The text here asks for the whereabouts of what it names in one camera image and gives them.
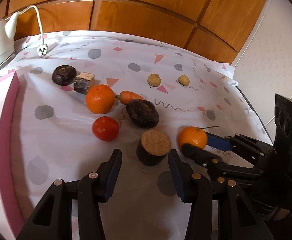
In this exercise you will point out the small orange mandarin with stem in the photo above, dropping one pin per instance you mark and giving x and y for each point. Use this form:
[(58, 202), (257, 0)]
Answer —
[(195, 136)]

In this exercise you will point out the small tan potato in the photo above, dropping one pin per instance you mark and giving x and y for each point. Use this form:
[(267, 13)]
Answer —
[(154, 80), (184, 80)]

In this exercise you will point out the dark round fruit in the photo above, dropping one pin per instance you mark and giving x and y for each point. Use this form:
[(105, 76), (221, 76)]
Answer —
[(63, 75)]

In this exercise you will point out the red tomato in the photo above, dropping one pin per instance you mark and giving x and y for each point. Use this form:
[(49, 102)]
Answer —
[(105, 128)]

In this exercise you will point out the right small tan potato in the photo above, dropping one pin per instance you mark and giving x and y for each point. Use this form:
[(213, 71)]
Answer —
[(184, 80)]

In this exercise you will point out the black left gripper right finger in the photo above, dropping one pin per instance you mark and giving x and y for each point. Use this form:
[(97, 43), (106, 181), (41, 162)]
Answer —
[(237, 218)]

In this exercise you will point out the dark brown oval fruit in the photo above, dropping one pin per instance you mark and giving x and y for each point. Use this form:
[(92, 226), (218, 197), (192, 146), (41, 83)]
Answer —
[(143, 113)]

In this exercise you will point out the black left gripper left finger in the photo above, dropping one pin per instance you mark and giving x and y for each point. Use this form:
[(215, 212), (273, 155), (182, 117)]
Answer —
[(51, 218)]

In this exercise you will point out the large orange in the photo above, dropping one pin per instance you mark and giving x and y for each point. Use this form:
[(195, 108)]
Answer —
[(100, 99)]

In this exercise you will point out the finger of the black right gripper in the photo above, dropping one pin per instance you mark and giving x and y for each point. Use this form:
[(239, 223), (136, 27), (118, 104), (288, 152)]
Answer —
[(252, 150), (215, 165)]

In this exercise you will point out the white patterned tablecloth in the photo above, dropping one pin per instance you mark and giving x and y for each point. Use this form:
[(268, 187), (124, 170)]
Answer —
[(51, 130)]

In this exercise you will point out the wooden wall cabinet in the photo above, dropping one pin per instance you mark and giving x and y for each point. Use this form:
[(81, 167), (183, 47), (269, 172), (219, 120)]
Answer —
[(215, 29)]

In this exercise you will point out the left small tan potato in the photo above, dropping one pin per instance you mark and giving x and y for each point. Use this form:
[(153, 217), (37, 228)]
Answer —
[(154, 80)]

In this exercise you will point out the orange carrot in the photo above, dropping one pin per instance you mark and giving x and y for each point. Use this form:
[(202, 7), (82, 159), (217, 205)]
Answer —
[(126, 96)]

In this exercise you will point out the dark cylinder with tan top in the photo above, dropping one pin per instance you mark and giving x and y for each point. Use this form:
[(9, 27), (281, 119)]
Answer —
[(152, 147)]

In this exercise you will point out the pink white tray box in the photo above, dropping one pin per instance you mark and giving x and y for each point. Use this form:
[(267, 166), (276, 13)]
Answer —
[(11, 220)]

